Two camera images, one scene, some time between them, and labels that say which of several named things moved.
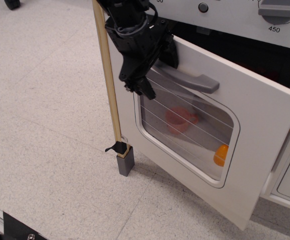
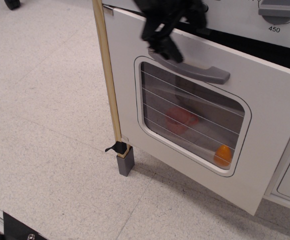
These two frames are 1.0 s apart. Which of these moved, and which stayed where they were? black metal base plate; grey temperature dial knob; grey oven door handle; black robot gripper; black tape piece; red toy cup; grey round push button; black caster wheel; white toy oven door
Moved: grey oven door handle; black robot gripper; white toy oven door
Stayed: black caster wheel; grey round push button; grey temperature dial knob; black tape piece; black metal base plate; red toy cup
